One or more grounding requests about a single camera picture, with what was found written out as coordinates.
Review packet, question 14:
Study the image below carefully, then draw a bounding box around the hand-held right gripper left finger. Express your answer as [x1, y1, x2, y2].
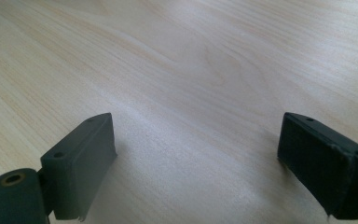
[39, 112, 118, 222]

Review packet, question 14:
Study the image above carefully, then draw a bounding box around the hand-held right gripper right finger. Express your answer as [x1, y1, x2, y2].
[276, 111, 358, 221]

